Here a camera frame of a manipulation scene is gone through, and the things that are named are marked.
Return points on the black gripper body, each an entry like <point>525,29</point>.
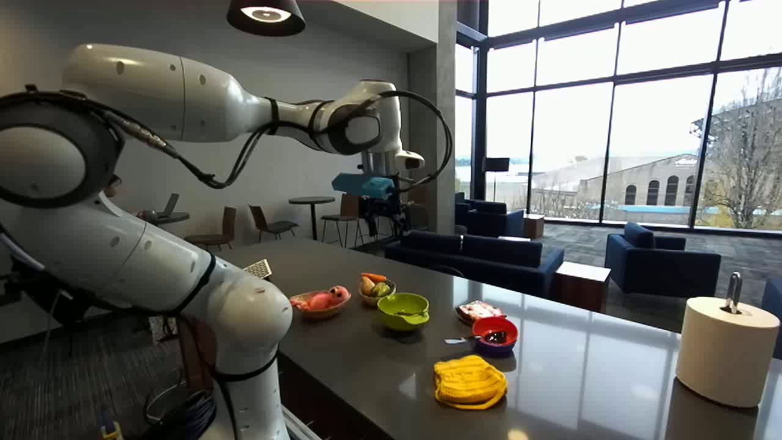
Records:
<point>379,217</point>

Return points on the yellow crocheted towel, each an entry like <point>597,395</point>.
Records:
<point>470,383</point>

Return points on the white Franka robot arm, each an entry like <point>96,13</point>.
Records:
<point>122,245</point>

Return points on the metal paper towel holder rod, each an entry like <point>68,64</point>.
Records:
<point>733,290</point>

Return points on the white paper towel roll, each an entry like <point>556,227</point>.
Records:
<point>723,355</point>

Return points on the bar stool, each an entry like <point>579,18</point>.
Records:
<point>347,214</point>

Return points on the round bar table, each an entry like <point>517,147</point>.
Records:
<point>310,205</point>

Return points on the wicker basket with toy vegetables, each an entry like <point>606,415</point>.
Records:
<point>375,290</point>

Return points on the lime green bowl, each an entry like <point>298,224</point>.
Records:
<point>404,311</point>

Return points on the wicker basket with pink fruit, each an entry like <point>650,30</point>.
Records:
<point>321,304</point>

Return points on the dark blue lounge sofa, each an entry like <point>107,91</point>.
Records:
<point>488,218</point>

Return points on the long dark blue sofa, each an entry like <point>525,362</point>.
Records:
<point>479,261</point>

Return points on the wooden chair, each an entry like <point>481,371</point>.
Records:
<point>220,233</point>
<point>265,222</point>

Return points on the black monitor on stand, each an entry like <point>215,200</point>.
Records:
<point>496,166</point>

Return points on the white cloth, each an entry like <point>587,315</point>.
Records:
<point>259,268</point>

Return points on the red and white snack packet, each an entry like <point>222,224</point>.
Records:
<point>476,311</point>

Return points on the small wooden side table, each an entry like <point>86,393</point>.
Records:
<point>532,227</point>

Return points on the red bowl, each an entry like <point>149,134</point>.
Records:
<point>495,334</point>

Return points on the white topped side table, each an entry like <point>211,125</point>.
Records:
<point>581,278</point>

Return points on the table with laptop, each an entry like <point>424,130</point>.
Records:
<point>165,214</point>

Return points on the black pendant lamp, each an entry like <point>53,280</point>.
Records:
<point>265,15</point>

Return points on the dark blue armchair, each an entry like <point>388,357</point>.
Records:
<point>660,265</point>

